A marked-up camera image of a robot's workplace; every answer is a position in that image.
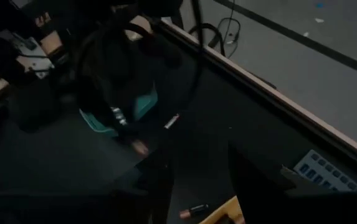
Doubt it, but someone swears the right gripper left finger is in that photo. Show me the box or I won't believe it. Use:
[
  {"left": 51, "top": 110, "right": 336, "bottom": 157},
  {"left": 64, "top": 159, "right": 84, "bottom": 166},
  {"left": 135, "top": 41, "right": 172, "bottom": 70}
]
[{"left": 112, "top": 149, "right": 178, "bottom": 224}]

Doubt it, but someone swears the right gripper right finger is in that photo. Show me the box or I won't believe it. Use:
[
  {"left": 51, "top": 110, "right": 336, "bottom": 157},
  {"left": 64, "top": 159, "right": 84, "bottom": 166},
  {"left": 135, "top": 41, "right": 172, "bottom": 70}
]
[{"left": 227, "top": 144, "right": 297, "bottom": 224}]

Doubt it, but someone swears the yellow plastic bin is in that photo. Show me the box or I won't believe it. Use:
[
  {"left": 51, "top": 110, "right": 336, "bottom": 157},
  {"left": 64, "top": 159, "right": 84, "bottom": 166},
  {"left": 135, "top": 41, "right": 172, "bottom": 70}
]
[{"left": 198, "top": 195, "right": 247, "bottom": 224}]

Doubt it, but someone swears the teal plastic bin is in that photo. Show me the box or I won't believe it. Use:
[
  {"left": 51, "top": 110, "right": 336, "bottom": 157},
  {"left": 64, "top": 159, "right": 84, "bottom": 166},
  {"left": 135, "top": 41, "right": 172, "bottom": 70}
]
[{"left": 78, "top": 83, "right": 159, "bottom": 138}]

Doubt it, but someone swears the grey power strip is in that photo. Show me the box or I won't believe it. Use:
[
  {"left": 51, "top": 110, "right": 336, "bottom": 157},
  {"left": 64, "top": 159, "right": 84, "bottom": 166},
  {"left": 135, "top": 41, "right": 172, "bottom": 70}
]
[{"left": 292, "top": 149, "right": 357, "bottom": 193}]

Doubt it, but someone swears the white metal bracket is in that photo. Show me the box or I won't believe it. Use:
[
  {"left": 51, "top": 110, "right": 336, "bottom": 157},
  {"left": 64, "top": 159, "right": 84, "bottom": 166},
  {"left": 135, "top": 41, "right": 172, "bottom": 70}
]
[{"left": 0, "top": 30, "right": 56, "bottom": 79}]

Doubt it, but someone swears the black floor cable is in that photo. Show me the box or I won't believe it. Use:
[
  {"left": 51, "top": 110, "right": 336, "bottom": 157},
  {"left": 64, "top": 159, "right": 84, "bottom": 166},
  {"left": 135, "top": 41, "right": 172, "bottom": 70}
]
[{"left": 186, "top": 0, "right": 242, "bottom": 59}]

